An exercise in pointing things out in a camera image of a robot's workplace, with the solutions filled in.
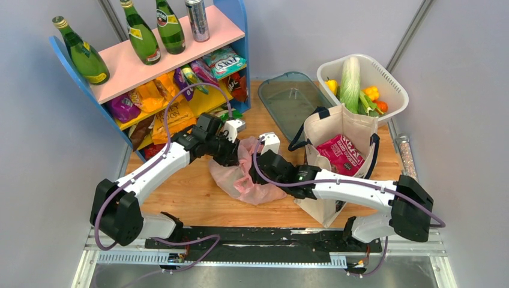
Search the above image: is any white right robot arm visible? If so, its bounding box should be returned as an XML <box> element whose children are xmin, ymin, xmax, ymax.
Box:
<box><xmin>250</xmin><ymin>150</ymin><xmax>434</xmax><ymax>251</ymax></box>

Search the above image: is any honey dijon chips bag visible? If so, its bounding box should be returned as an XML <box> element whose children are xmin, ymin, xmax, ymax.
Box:
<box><xmin>151</xmin><ymin>98</ymin><xmax>196</xmax><ymax>145</ymax></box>

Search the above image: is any green glass bottle right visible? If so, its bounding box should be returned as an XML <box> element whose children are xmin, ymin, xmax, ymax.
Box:
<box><xmin>156</xmin><ymin>0</ymin><xmax>185</xmax><ymax>55</ymax></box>

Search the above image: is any purple candy packet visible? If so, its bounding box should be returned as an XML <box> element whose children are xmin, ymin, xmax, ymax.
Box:
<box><xmin>173</xmin><ymin>68</ymin><xmax>194</xmax><ymax>101</ymax></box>

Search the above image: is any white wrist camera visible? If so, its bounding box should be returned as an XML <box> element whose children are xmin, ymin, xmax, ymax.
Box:
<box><xmin>222</xmin><ymin>119</ymin><xmax>246</xmax><ymax>143</ymax></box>
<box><xmin>258</xmin><ymin>132</ymin><xmax>280</xmax><ymax>154</ymax></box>

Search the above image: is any red dark snack bag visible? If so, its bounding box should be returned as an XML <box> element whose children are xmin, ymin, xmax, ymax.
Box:
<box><xmin>226</xmin><ymin>72</ymin><xmax>248</xmax><ymax>102</ymax></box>

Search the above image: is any pink plastic grocery bag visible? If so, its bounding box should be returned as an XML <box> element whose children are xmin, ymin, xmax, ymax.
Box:
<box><xmin>208</xmin><ymin>137</ymin><xmax>286</xmax><ymax>205</ymax></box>

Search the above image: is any small yellow orange pepper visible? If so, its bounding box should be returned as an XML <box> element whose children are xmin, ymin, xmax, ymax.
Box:
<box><xmin>362</xmin><ymin>86</ymin><xmax>380</xmax><ymax>101</ymax></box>

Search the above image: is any glass tube of beads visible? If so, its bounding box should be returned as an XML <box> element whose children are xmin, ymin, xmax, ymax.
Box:
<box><xmin>396</xmin><ymin>134</ymin><xmax>418</xmax><ymax>180</ymax></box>

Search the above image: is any blue pink snack shelf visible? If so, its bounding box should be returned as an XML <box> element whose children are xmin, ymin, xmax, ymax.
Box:
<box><xmin>49</xmin><ymin>1</ymin><xmax>249</xmax><ymax>147</ymax></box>

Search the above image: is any orange snack bag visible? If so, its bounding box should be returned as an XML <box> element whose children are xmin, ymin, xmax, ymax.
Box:
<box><xmin>128</xmin><ymin>71</ymin><xmax>180</xmax><ymax>113</ymax></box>

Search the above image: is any yellow bell pepper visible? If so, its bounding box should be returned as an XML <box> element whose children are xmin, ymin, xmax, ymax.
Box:
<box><xmin>325</xmin><ymin>78</ymin><xmax>340</xmax><ymax>96</ymax></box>

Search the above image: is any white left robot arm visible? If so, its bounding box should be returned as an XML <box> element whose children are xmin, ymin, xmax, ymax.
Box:
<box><xmin>90</xmin><ymin>113</ymin><xmax>245</xmax><ymax>250</ymax></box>

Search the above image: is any teal transparent plastic tray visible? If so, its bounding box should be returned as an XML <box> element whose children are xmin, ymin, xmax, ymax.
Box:
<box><xmin>258</xmin><ymin>71</ymin><xmax>332</xmax><ymax>140</ymax></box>

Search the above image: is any green glass bottle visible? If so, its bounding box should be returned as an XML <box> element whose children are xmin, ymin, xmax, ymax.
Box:
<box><xmin>120</xmin><ymin>0</ymin><xmax>161</xmax><ymax>65</ymax></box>
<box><xmin>156</xmin><ymin>0</ymin><xmax>185</xmax><ymax>55</ymax></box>
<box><xmin>52</xmin><ymin>16</ymin><xmax>110</xmax><ymax>85</ymax></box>

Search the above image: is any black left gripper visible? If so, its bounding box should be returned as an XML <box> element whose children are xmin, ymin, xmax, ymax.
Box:
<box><xmin>205</xmin><ymin>132</ymin><xmax>240</xmax><ymax>167</ymax></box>

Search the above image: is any green glass bottle middle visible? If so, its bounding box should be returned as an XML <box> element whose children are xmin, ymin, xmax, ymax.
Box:
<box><xmin>120</xmin><ymin>0</ymin><xmax>161</xmax><ymax>65</ymax></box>

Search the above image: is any pink candy packet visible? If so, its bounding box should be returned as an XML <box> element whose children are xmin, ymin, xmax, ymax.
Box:
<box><xmin>190</xmin><ymin>58</ymin><xmax>219</xmax><ymax>86</ymax></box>

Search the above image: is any napa cabbage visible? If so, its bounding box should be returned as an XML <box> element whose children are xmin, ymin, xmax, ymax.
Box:
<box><xmin>339</xmin><ymin>56</ymin><xmax>361</xmax><ymax>113</ymax></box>

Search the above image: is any orange tomato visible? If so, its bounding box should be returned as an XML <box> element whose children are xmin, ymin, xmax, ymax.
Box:
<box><xmin>374</xmin><ymin>100</ymin><xmax>388</xmax><ymax>115</ymax></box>

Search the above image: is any cream canvas tote bag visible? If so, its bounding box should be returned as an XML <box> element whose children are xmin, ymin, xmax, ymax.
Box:
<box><xmin>288</xmin><ymin>103</ymin><xmax>381</xmax><ymax>229</ymax></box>

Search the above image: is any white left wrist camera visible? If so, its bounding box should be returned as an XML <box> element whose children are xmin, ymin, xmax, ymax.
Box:
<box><xmin>222</xmin><ymin>119</ymin><xmax>246</xmax><ymax>143</ymax></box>

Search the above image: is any colourful striped candy packet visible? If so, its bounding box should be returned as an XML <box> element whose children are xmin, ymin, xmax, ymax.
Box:
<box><xmin>181</xmin><ymin>64</ymin><xmax>209</xmax><ymax>95</ymax></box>

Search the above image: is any white plastic basket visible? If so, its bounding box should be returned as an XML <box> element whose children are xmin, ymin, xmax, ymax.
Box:
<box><xmin>316</xmin><ymin>53</ymin><xmax>409</xmax><ymax>127</ymax></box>

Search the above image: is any green leafy vegetable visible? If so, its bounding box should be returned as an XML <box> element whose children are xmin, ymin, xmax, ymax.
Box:
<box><xmin>357</xmin><ymin>91</ymin><xmax>385</xmax><ymax>118</ymax></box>

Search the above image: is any green white snack bag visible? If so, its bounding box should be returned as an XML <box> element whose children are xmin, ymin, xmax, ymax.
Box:
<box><xmin>210</xmin><ymin>105</ymin><xmax>243</xmax><ymax>122</ymax></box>

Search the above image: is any purple snack bag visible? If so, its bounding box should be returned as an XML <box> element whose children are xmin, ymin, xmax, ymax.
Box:
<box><xmin>106</xmin><ymin>94</ymin><xmax>141</xmax><ymax>124</ymax></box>

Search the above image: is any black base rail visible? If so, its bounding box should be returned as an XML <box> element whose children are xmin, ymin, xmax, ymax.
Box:
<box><xmin>170</xmin><ymin>226</ymin><xmax>382</xmax><ymax>263</ymax></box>

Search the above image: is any silver drink can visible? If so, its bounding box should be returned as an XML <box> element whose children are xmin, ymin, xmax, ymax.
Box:
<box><xmin>185</xmin><ymin>0</ymin><xmax>210</xmax><ymax>42</ymax></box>

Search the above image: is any green glass bottle left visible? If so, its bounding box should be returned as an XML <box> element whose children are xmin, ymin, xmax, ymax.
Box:
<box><xmin>52</xmin><ymin>16</ymin><xmax>110</xmax><ymax>85</ymax></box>

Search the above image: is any teal foxs candy bag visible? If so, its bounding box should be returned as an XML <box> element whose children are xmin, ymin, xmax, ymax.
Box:
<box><xmin>202</xmin><ymin>46</ymin><xmax>247</xmax><ymax>79</ymax></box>

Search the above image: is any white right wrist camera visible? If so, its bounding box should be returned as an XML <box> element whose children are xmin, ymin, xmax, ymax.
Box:
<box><xmin>258</xmin><ymin>132</ymin><xmax>280</xmax><ymax>154</ymax></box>

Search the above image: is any red patterned snack bag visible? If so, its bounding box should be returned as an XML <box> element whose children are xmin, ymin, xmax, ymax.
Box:
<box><xmin>142</xmin><ymin>143</ymin><xmax>166</xmax><ymax>160</ymax></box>

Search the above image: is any red hand cooked chips bag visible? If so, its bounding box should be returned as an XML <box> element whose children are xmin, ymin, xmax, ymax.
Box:
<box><xmin>316</xmin><ymin>134</ymin><xmax>365</xmax><ymax>176</ymax></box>

